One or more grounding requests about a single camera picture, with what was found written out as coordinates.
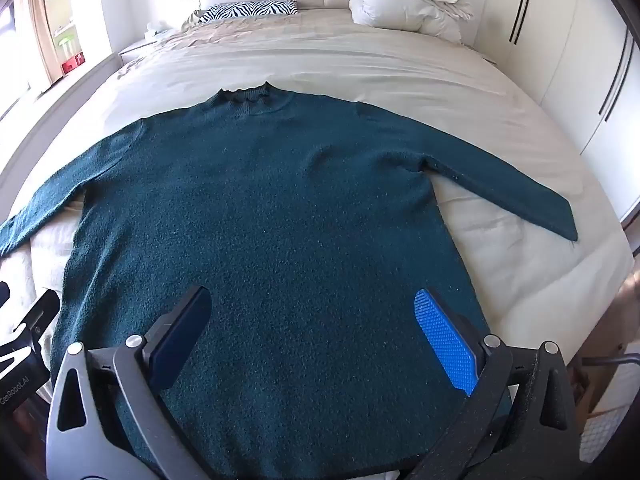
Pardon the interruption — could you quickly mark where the pair of long wardrobe handles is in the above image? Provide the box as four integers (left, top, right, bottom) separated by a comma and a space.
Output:
509, 0, 537, 44
597, 29, 635, 122

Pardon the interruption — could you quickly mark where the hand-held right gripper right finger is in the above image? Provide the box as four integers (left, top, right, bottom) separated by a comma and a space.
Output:
400, 287, 587, 480

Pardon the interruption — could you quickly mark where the grey window ledge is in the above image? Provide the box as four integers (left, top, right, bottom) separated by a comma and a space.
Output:
0, 52, 122, 166

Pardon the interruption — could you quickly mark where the bed with cream sheet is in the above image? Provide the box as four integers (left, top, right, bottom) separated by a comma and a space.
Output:
0, 7, 636, 480

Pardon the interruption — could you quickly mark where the white wardrobe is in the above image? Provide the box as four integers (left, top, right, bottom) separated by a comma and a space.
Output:
470, 0, 640, 223

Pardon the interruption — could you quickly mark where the beige crumpled cloth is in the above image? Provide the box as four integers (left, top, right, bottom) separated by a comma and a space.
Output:
150, 10, 211, 43

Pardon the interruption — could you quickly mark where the white shelf unit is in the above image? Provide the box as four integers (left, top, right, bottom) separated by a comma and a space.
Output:
42, 0, 113, 83

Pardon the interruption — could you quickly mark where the dark teal knit sweater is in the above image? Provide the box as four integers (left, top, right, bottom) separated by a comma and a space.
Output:
0, 81, 579, 480

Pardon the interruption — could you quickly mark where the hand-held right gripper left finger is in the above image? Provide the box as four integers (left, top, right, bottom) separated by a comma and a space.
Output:
45, 286, 213, 480

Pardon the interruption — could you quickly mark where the white nightstand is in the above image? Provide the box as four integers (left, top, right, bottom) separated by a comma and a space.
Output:
119, 29, 168, 58

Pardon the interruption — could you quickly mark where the zebra print pillow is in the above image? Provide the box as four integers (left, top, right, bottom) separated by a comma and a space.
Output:
200, 0, 300, 25

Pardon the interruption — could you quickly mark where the white rolled duvet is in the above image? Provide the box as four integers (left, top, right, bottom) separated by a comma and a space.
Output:
347, 0, 475, 43

